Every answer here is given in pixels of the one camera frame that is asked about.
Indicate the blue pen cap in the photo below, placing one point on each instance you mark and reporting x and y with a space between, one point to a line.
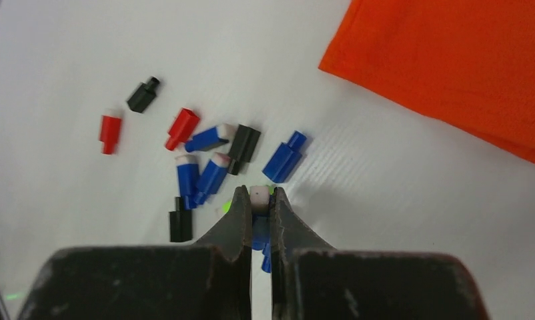
211 138

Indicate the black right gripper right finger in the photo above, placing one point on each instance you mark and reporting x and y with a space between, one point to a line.
313 280

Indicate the green pen cap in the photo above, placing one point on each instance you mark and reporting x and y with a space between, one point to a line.
226 206

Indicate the orange cloth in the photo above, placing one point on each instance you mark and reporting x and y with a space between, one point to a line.
468 63

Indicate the red pen cap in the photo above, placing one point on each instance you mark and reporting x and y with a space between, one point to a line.
181 128

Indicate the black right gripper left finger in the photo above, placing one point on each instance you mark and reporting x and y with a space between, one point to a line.
208 279

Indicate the black pen cap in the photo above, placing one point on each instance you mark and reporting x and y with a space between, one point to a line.
242 148

